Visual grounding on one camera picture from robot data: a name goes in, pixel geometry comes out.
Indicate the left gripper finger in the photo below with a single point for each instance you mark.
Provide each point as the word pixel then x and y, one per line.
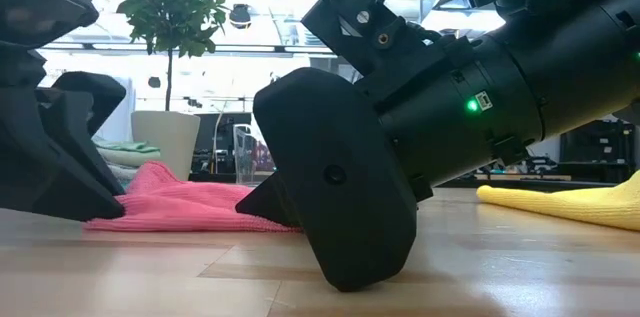
pixel 45 167
pixel 92 147

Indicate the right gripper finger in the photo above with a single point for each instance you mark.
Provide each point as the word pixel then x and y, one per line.
pixel 270 204

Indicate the grey waffle microfiber towel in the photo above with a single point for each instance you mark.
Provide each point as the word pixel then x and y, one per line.
pixel 120 172

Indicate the sage green microfiber towel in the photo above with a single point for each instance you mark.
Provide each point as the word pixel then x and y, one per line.
pixel 130 149

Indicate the pink microfiber towel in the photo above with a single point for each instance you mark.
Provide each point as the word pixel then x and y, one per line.
pixel 190 207

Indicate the black background robot arm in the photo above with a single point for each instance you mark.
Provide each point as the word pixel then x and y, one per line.
pixel 530 163

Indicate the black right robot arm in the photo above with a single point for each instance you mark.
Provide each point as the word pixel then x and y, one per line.
pixel 550 57

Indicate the yellow microfiber towel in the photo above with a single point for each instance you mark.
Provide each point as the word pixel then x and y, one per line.
pixel 575 204

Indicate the clear plastic bin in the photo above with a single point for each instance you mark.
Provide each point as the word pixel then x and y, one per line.
pixel 245 157

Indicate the green plant in white pot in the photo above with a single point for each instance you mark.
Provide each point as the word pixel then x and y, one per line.
pixel 165 142

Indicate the black background monitor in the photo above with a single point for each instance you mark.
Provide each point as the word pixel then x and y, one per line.
pixel 220 132

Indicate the linear ceiling light bar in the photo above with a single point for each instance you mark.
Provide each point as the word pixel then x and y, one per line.
pixel 250 49

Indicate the black ceiling dome fixture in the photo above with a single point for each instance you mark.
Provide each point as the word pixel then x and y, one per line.
pixel 240 16

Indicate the black background shelf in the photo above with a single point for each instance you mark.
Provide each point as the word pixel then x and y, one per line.
pixel 597 147

